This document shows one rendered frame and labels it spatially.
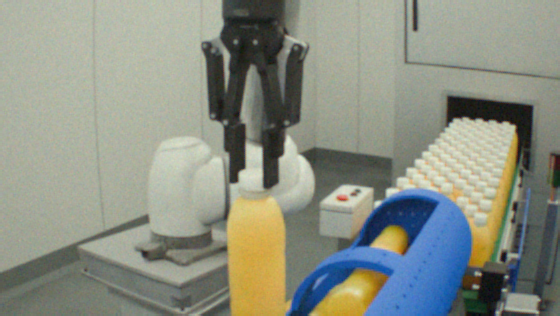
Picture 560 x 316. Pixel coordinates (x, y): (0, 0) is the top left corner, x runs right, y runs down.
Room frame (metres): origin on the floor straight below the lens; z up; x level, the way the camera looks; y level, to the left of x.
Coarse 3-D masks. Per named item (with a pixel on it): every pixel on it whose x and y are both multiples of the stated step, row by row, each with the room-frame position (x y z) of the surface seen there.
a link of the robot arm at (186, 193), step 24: (168, 144) 1.38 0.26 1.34; (192, 144) 1.38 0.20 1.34; (168, 168) 1.34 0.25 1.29; (192, 168) 1.35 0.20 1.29; (216, 168) 1.38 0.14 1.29; (168, 192) 1.33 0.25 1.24; (192, 192) 1.34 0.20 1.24; (216, 192) 1.35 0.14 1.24; (168, 216) 1.33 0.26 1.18; (192, 216) 1.34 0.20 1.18; (216, 216) 1.36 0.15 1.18
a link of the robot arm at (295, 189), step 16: (288, 0) 1.30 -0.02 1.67; (288, 16) 1.31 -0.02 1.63; (288, 32) 1.32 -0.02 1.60; (256, 80) 1.34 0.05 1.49; (256, 96) 1.35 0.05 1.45; (256, 112) 1.36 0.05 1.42; (256, 128) 1.37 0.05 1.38; (256, 144) 1.37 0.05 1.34; (288, 144) 1.40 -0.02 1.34; (224, 160) 1.41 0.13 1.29; (256, 160) 1.35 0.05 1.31; (288, 160) 1.38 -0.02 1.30; (304, 160) 1.45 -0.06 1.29; (288, 176) 1.38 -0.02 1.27; (304, 176) 1.41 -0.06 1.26; (272, 192) 1.37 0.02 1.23; (288, 192) 1.39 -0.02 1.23; (304, 192) 1.40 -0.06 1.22; (288, 208) 1.39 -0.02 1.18
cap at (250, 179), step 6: (252, 168) 0.74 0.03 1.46; (258, 168) 0.74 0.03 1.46; (240, 174) 0.72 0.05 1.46; (246, 174) 0.72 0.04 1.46; (252, 174) 0.72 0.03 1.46; (258, 174) 0.72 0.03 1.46; (240, 180) 0.72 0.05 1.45; (246, 180) 0.71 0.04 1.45; (252, 180) 0.71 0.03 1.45; (258, 180) 0.71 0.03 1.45; (240, 186) 0.72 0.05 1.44; (246, 186) 0.71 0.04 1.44; (252, 186) 0.71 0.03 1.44; (258, 186) 0.71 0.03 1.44
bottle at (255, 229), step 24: (240, 192) 0.72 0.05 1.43; (264, 192) 0.71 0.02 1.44; (240, 216) 0.70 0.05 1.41; (264, 216) 0.70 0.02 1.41; (240, 240) 0.70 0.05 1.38; (264, 240) 0.70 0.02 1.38; (240, 264) 0.70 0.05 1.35; (264, 264) 0.70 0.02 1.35; (240, 288) 0.70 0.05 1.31; (264, 288) 0.70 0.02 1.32; (240, 312) 0.70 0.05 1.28; (264, 312) 0.70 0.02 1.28
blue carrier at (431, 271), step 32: (416, 192) 1.35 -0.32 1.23; (384, 224) 1.42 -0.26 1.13; (416, 224) 1.38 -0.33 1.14; (448, 224) 1.22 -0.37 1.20; (352, 256) 0.99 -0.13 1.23; (384, 256) 0.99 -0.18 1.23; (416, 256) 1.02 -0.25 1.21; (448, 256) 1.11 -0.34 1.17; (320, 288) 1.15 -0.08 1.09; (384, 288) 0.88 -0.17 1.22; (416, 288) 0.92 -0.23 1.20; (448, 288) 1.04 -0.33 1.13
